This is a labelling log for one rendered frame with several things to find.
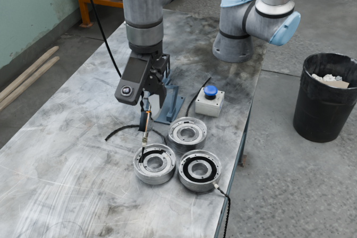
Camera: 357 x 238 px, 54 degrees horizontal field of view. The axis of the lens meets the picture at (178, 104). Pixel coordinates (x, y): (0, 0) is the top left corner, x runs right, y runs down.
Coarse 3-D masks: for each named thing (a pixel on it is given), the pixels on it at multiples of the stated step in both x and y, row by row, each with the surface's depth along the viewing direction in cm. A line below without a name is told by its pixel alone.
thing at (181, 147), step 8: (176, 120) 96; (184, 120) 97; (192, 120) 97; (200, 120) 96; (168, 128) 93; (184, 128) 95; (192, 128) 95; (200, 128) 95; (168, 136) 93; (192, 136) 97; (176, 144) 90; (184, 144) 89; (192, 144) 89; (200, 144) 91; (184, 152) 92
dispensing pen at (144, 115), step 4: (148, 100) 83; (148, 108) 83; (144, 112) 82; (144, 116) 82; (140, 120) 82; (144, 120) 82; (140, 124) 82; (144, 124) 82; (140, 128) 82; (144, 128) 82; (144, 132) 84; (148, 132) 84; (144, 136) 84; (144, 140) 84; (144, 144) 84
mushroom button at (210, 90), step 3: (207, 87) 101; (210, 87) 101; (213, 87) 101; (204, 90) 101; (207, 90) 100; (210, 90) 100; (213, 90) 100; (216, 90) 101; (207, 93) 100; (210, 93) 100; (213, 93) 100; (216, 93) 101; (210, 96) 102
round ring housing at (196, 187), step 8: (192, 152) 88; (200, 152) 88; (208, 152) 87; (200, 160) 86; (216, 160) 86; (192, 168) 86; (200, 168) 87; (208, 168) 85; (184, 176) 83; (200, 176) 83; (216, 176) 83; (184, 184) 82; (192, 184) 80; (200, 184) 80; (208, 184) 80
